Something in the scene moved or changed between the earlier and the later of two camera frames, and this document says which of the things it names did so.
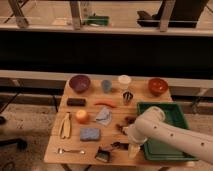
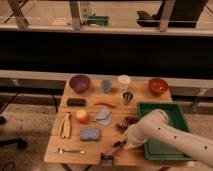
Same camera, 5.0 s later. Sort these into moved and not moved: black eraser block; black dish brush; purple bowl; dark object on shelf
Moved: black dish brush
Not moved: dark object on shelf; purple bowl; black eraser block
